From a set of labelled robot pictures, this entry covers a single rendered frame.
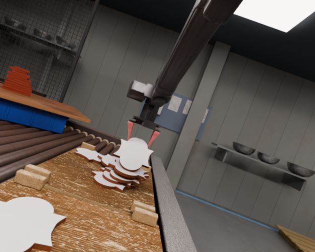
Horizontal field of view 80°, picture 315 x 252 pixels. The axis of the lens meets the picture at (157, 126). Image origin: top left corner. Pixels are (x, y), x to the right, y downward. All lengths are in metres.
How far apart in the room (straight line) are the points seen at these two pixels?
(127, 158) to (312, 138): 4.53
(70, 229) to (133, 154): 0.33
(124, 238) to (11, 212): 0.20
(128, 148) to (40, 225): 0.37
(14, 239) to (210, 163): 3.90
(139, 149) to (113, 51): 3.76
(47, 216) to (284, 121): 4.46
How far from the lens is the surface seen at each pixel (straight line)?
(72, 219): 0.43
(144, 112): 0.67
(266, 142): 4.45
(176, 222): 0.61
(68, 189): 0.53
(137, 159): 0.64
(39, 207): 0.43
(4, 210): 0.41
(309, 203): 5.15
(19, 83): 1.26
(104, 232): 0.42
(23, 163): 0.67
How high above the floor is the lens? 1.17
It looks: 1 degrees down
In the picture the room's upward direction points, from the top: 21 degrees clockwise
